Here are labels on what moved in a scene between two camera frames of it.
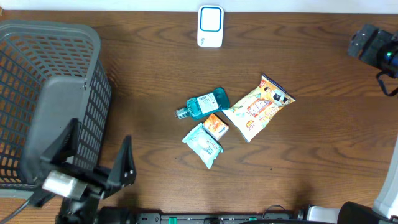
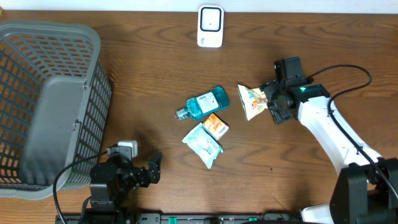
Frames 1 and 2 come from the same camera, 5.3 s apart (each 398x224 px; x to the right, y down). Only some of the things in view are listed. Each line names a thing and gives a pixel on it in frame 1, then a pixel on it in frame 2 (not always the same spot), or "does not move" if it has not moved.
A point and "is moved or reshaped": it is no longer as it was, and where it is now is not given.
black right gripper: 370,53 to 278,115
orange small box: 215,127 does not move
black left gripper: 100,184 to 153,172
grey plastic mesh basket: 50,73 does not move
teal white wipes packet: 201,141 does not move
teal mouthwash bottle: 204,104 does not move
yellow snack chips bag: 249,116 is moved or reshaped
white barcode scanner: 210,27 does not move
